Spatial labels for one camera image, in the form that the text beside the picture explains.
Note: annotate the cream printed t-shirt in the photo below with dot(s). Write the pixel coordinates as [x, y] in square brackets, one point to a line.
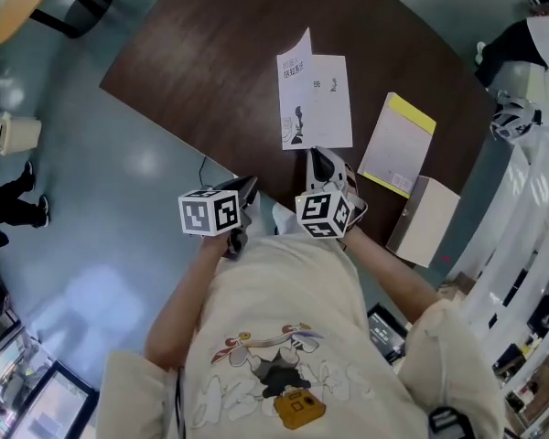
[279, 291]

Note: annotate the person's right forearm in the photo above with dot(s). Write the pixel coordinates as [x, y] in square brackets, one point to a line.
[389, 272]

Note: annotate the round wooden table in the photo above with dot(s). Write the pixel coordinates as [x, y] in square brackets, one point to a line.
[18, 3]

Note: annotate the black display device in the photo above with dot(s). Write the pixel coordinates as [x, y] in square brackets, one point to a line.
[386, 334]

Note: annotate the white trousers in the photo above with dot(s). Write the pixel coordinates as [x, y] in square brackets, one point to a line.
[283, 220]

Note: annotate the yellow and white booklet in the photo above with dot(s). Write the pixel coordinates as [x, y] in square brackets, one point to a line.
[398, 144]

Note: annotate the white cardboard box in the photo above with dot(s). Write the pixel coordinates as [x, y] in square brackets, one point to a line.
[427, 220]

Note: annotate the brown cardboard box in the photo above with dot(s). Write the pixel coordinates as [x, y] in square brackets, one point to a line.
[457, 286]

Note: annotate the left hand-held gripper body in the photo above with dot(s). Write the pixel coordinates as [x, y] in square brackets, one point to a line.
[208, 213]

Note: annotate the black framed glass partition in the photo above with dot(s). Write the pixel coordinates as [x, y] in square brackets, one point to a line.
[59, 405]

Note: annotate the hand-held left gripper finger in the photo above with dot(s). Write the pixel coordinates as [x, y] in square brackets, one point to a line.
[250, 195]
[238, 184]

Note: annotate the white trash bin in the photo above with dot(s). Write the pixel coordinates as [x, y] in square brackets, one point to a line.
[20, 135]

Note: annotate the person's left forearm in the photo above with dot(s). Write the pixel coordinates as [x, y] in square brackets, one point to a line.
[178, 300]

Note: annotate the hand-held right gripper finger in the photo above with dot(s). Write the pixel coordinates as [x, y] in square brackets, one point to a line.
[313, 174]
[338, 169]

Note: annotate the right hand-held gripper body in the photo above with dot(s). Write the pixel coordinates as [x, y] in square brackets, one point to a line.
[325, 213]

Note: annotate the white glossy bench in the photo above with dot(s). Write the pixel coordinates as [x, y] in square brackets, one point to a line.
[530, 190]

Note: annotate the white bicycle helmet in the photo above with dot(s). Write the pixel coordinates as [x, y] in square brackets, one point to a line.
[512, 119]

